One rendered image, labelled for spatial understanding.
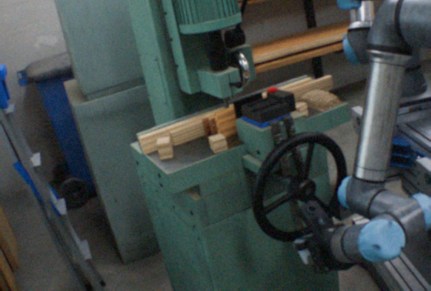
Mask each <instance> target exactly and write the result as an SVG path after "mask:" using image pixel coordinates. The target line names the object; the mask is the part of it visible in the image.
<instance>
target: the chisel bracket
mask: <svg viewBox="0 0 431 291"><path fill-rule="evenodd" d="M197 72H198V75H199V82H200V86H201V90H202V92H204V93H209V94H211V95H214V96H217V97H219V98H221V99H225V98H228V97H229V96H231V95H235V94H239V93H241V92H242V88H241V89H237V88H236V87H235V86H230V85H229V83H230V82H241V79H240V75H239V70H238V69H234V68H231V67H228V68H226V69H223V70H220V71H211V69H210V65H209V66H206V67H204V68H201V69H198V70H197Z"/></svg>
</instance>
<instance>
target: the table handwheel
mask: <svg viewBox="0 0 431 291"><path fill-rule="evenodd" d="M305 143H308V148H307V153H306V159H305V162H304V166H303V169H302V175H297V176H293V175H292V174H290V175H287V176H284V175H283V174H282V171H281V169H279V170H277V171H275V172H272V173H271V171H272V170H273V168H274V167H275V165H276V163H277V162H278V161H279V159H280V158H281V157H283V156H284V155H285V154H286V153H287V152H289V151H290V150H292V149H293V148H295V147H296V146H300V145H302V144H305ZM315 144H319V145H321V146H323V147H325V148H326V149H328V150H329V151H330V153H331V155H332V157H333V158H334V161H335V162H336V187H335V190H334V193H333V195H332V198H331V199H330V201H329V205H326V204H325V203H324V202H323V201H322V200H321V199H319V198H318V197H317V196H316V195H315V194H316V188H317V187H316V183H315V182H314V181H313V180H311V179H309V171H310V167H311V163H312V157H313V153H314V146H315ZM347 176H348V175H347V166H346V160H345V158H344V154H343V152H342V150H341V148H340V147H339V145H338V144H337V143H336V142H335V141H334V140H333V139H332V138H331V137H329V136H328V135H323V134H322V133H319V132H301V133H298V134H295V135H293V136H291V137H289V138H286V139H284V140H283V141H281V142H280V143H279V144H278V145H277V146H276V147H275V148H274V149H273V150H272V151H271V152H270V153H269V154H268V155H267V156H266V158H265V160H264V162H263V163H262V165H261V167H260V168H259V171H258V173H257V176H256V178H255V182H254V185H253V189H252V210H253V213H254V218H255V220H256V222H257V224H258V226H259V227H260V228H261V230H262V231H263V232H264V233H265V234H266V235H267V236H269V237H271V238H272V239H276V240H279V241H282V242H286V243H293V242H295V241H296V240H297V238H296V237H295V236H294V235H293V234H292V233H293V231H285V230H279V229H277V228H276V227H275V226H274V225H273V224H272V223H270V222H269V220H268V219H267V214H268V213H269V212H271V211H273V210H274V209H276V208H277V207H279V206H281V205H282V204H283V203H285V202H287V201H289V200H290V199H292V198H294V197H295V198H296V199H298V200H299V201H300V202H308V201H309V200H312V201H317V202H318V204H319V205H320V207H321V208H322V209H323V210H324V211H325V213H326V215H327V216H328V217H329V218H330V219H331V218H332V216H333V215H334V213H336V211H337V209H338V208H339V205H340V203H341V202H340V201H339V198H338V194H339V187H340V186H341V184H342V181H343V180H344V179H346V178H347ZM268 178H270V179H273V180H275V181H276V182H277V183H279V184H280V185H282V186H284V187H287V188H288V192H289V193H287V194H285V195H284V196H283V197H282V198H281V199H278V200H277V201H275V202H272V203H270V204H269V205H267V206H266V207H264V204H263V196H264V190H265V187H266V182H267V179H268ZM298 231H300V232H304V233H305V234H307V235H309V234H312V232H311V231H310V230H309V229H308V227H307V226H306V227H305V228H303V229H299V230H298Z"/></svg>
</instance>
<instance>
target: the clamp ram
mask: <svg viewBox="0 0 431 291"><path fill-rule="evenodd" d="M260 99H263V96H262V93H260V92H259V93H257V94H255V95H248V96H246V97H244V98H241V99H238V100H235V101H233V102H232V103H233V108H234V112H235V116H236V119H238V118H241V117H243V114H242V106H243V105H245V103H247V104H249V103H250V102H254V101H257V100H260Z"/></svg>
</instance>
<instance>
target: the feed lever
mask: <svg viewBox="0 0 431 291"><path fill-rule="evenodd" d="M246 3H247V0H243V1H242V5H241V8H240V12H241V17H242V18H243V15H244V12H245V10H246ZM241 22H242V21H241ZM241 22H239V23H237V24H236V27H235V28H232V29H230V30H226V31H225V33H224V41H225V44H226V48H228V47H230V48H234V47H235V48H236V47H239V46H241V45H244V44H245V42H246V35H245V33H244V31H243V30H242V29H241V28H240V25H241Z"/></svg>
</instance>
